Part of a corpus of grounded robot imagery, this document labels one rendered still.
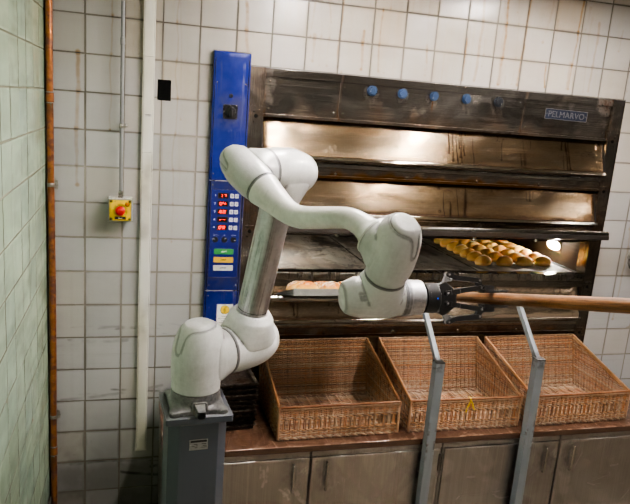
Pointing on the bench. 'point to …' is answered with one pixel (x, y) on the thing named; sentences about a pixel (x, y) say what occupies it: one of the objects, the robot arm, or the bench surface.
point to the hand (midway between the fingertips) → (493, 298)
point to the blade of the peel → (310, 292)
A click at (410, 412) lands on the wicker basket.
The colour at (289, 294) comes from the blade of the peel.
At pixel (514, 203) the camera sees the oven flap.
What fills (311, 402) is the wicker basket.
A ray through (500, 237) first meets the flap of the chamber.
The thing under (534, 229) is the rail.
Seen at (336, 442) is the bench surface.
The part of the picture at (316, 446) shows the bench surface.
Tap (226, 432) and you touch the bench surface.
